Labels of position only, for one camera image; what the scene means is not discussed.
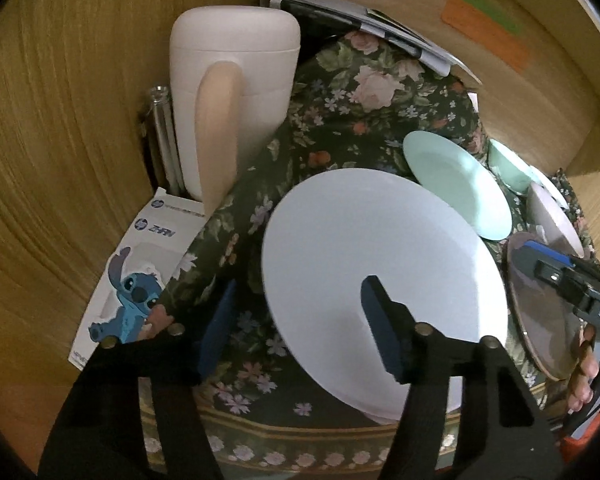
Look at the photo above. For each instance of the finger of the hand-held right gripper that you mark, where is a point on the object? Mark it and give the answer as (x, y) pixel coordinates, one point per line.
(550, 275)
(547, 252)

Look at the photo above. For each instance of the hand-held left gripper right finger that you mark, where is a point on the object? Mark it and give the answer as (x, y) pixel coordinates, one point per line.
(380, 320)

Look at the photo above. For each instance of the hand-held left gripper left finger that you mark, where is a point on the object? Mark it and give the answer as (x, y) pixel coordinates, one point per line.
(215, 332)

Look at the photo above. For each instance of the brown glass plate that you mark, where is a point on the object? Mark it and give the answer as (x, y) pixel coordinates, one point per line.
(535, 320)

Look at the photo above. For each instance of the large white plate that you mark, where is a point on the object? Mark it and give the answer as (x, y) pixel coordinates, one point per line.
(355, 230)

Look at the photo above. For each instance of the mint green bowl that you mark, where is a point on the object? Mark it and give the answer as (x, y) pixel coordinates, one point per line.
(507, 165)

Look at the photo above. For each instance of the person's right hand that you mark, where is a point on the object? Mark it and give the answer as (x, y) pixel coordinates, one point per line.
(582, 375)

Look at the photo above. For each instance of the cartoon print white box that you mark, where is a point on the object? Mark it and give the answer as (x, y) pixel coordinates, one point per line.
(125, 280)

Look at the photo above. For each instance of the mint green plate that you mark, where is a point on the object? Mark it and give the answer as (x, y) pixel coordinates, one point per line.
(455, 180)

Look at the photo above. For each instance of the dark floral tablecloth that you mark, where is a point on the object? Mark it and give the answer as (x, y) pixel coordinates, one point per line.
(330, 125)

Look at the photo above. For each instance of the orange sticky note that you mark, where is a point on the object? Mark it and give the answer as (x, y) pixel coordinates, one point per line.
(485, 35)

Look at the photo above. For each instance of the green sticky note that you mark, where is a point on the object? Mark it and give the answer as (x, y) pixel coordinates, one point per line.
(490, 10)

